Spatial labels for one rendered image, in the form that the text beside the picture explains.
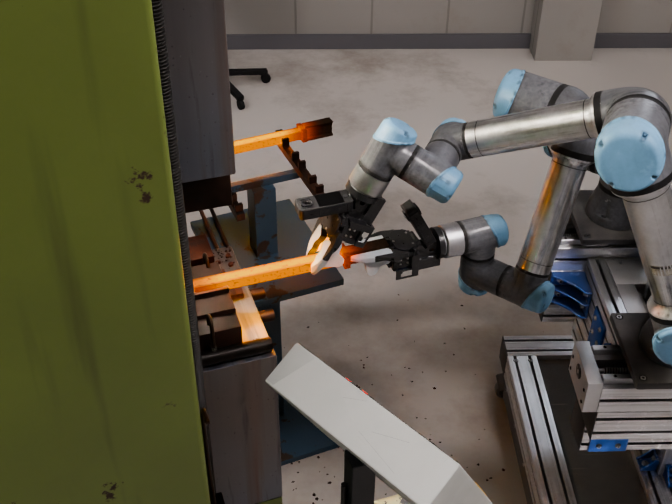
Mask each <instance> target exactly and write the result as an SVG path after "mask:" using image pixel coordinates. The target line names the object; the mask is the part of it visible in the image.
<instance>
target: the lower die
mask: <svg viewBox="0 0 672 504"><path fill-rule="evenodd" d="M191 268H192V276H193V277H192V278H193V279H197V278H202V277H206V276H211V275H216V274H221V273H223V272H222V271H221V269H220V266H219V264H218V262H213V263H210V268H206V264H203V265H198V266H193V267H191ZM194 295H195V303H196V304H195V305H196V312H197V322H198V331H199V340H200V349H201V352H202V351H206V350H211V346H212V345H211V335H210V326H209V325H207V320H206V315H207V314H210V315H211V317H212V320H213V325H214V333H215V343H216V347H217V348H220V347H224V346H229V345H233V344H238V343H242V328H241V324H240V322H239V319H238V316H237V314H236V308H235V306H234V303H233V300H232V298H231V295H230V293H229V287H228V285H227V286H222V287H218V288H213V289H208V290H203V291H198V292H194Z"/></svg>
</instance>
